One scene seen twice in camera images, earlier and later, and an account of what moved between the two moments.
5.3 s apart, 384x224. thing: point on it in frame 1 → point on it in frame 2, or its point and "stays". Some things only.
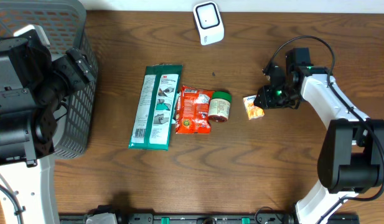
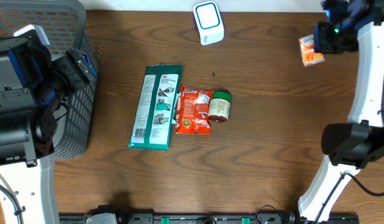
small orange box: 252,111 → 308,54
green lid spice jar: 219,106 stays
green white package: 154,114 stays
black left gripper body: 74,74 stays
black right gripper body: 278,96 → 337,39
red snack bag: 192,116 stays
